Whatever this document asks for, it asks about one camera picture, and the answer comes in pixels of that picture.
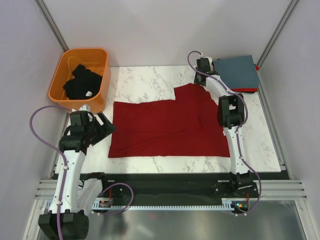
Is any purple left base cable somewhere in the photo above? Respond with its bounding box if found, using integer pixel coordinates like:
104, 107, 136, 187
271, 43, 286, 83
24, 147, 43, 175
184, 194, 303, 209
91, 181, 135, 217

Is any left aluminium frame post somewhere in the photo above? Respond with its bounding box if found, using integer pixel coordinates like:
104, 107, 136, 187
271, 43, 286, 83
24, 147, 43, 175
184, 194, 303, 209
34, 0, 69, 52

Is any orange plastic laundry basket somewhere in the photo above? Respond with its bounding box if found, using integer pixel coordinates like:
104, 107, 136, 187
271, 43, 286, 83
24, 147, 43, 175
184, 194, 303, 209
48, 48, 111, 114

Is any white slotted cable duct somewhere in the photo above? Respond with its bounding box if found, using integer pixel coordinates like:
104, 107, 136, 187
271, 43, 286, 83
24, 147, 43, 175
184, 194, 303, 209
92, 199, 234, 211

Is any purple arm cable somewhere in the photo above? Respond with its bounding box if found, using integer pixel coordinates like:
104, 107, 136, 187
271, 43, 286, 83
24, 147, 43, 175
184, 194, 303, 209
29, 104, 73, 240
187, 51, 263, 201

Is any black t shirt in basket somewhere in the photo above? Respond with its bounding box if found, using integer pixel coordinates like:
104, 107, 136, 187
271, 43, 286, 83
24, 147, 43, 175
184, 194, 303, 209
63, 64, 102, 100

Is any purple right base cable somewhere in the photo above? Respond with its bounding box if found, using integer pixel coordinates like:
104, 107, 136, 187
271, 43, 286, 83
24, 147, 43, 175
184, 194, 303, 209
231, 191, 263, 218

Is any folded grey blue t shirt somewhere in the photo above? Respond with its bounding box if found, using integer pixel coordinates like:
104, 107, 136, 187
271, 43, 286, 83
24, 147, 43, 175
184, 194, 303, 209
212, 55, 260, 93

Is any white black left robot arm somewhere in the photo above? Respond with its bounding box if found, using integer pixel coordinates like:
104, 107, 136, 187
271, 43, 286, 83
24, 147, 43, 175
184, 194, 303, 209
38, 110, 116, 240

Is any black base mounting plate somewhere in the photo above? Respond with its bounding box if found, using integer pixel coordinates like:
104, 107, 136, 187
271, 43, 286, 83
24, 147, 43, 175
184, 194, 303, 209
80, 172, 259, 206

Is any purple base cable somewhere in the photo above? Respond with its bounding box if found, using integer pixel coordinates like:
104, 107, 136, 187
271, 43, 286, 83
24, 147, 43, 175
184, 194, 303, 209
231, 191, 263, 218
91, 181, 135, 217

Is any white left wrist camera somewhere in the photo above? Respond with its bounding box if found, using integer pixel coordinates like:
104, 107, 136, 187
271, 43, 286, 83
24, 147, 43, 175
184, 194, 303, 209
70, 104, 103, 127

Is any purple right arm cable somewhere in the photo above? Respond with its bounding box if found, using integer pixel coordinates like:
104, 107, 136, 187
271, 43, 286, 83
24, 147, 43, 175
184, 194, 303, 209
187, 51, 263, 201

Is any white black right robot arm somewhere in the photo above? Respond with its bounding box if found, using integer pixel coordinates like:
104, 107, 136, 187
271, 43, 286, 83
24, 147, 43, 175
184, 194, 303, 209
194, 56, 255, 197

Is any dark red t shirt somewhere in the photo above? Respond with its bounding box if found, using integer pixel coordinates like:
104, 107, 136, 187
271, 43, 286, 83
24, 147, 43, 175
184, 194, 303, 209
108, 83, 230, 158

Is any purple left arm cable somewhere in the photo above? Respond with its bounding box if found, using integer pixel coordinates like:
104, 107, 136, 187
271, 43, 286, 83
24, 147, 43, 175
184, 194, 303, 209
29, 104, 73, 240

